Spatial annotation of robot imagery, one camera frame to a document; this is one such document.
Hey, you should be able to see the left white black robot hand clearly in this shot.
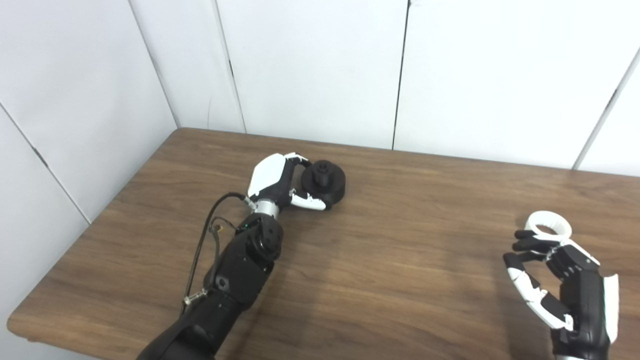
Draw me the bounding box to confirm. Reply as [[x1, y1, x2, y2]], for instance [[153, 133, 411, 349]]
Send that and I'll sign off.
[[247, 153, 333, 212]]

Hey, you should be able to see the round black plastic part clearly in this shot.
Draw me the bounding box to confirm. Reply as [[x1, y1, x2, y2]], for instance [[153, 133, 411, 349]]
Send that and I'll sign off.
[[301, 160, 347, 205]]

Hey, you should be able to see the white toothed plastic ring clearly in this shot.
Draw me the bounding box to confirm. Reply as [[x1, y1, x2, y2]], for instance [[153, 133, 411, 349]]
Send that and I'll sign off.
[[525, 211, 572, 241]]

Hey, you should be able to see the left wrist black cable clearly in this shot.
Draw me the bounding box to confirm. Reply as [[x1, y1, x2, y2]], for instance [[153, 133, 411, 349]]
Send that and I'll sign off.
[[181, 192, 258, 316]]

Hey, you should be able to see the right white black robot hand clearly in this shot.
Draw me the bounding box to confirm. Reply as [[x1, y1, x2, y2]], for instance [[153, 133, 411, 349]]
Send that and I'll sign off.
[[503, 229, 620, 358]]

